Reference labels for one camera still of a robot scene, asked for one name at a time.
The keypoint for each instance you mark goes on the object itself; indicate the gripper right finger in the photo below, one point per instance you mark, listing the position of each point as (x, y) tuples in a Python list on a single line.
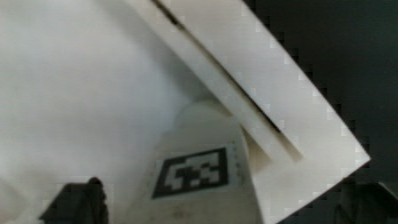
[(357, 203)]

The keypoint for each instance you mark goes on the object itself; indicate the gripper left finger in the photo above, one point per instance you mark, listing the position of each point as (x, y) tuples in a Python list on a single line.
[(78, 206)]

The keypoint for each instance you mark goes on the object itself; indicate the white leg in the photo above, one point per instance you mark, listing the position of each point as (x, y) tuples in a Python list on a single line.
[(197, 190)]

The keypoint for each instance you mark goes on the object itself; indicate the white square tabletop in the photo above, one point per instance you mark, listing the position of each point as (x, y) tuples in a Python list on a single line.
[(94, 86)]

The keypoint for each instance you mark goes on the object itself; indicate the white obstacle fence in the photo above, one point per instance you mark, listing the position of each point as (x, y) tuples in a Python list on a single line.
[(277, 104)]

